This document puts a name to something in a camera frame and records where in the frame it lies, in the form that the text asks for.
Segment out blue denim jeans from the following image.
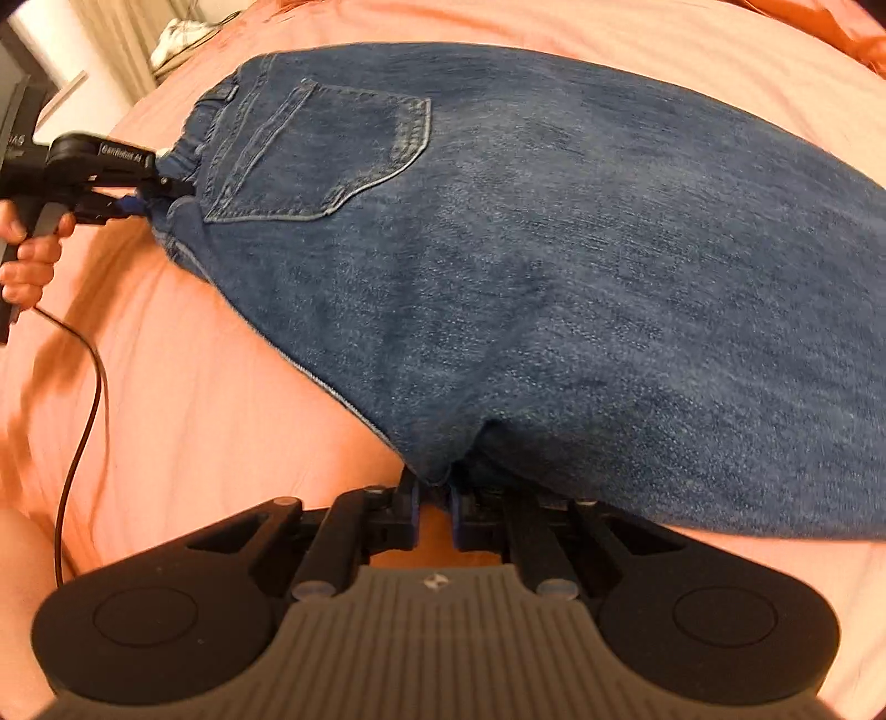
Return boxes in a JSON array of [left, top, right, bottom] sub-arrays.
[[148, 44, 884, 540]]

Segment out person's left hand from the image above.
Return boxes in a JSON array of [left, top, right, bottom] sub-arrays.
[[2, 199, 75, 311]]

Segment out white cloth on nightstand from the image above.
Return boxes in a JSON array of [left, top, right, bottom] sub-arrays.
[[150, 19, 221, 70]]

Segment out beige curtain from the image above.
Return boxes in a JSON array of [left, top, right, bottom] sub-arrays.
[[70, 0, 201, 104]]

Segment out orange duvet cover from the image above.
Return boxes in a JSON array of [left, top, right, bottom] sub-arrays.
[[2, 2, 884, 718]]

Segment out orange pillow right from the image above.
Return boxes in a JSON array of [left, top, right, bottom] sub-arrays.
[[736, 0, 884, 76]]

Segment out dark gripper cable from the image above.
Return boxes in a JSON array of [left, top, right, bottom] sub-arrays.
[[31, 304, 107, 588]]

